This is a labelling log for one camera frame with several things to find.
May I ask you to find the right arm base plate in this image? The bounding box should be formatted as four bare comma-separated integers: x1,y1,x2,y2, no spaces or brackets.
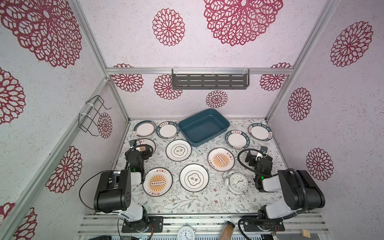
242,216,285,232

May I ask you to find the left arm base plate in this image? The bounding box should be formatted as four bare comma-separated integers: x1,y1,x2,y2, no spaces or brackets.
121,216,164,234

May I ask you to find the small wooden block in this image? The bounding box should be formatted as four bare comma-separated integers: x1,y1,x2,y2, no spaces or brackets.
301,229,311,238

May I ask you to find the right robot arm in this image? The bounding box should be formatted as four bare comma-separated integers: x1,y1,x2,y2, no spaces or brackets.
237,149,326,222

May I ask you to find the green Hao Wei plate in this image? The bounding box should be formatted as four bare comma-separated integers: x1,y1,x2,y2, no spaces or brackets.
156,121,180,139
248,123,273,142
225,130,250,150

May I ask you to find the black wire rack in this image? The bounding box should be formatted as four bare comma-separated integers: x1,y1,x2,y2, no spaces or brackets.
78,95,112,137

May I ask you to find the white alarm clock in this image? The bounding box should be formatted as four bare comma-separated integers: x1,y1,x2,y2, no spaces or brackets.
223,171,248,195

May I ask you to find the white flower-pattern plate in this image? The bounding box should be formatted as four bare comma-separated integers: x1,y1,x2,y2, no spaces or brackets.
179,164,210,193
166,140,192,162

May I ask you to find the teal plastic bin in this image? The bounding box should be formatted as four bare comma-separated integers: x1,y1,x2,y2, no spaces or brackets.
178,109,230,147

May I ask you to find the orange sunburst plate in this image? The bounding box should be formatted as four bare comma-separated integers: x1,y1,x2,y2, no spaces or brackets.
133,139,156,158
208,148,235,172
143,168,173,197

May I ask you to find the orange sunburst plate front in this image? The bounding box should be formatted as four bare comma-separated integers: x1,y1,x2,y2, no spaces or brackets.
143,168,173,197

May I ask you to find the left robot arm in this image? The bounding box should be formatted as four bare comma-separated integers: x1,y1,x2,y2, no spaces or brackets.
93,146,149,232

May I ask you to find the plain green-rim plate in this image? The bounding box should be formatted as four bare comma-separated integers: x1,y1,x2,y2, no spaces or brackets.
133,120,157,137

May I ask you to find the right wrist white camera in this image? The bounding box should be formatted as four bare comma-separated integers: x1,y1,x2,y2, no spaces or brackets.
256,146,268,161

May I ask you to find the grey wall shelf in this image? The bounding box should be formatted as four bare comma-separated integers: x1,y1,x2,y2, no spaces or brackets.
171,69,250,90

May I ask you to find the white clock at front edge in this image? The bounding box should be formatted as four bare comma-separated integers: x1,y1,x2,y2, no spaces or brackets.
177,226,196,240

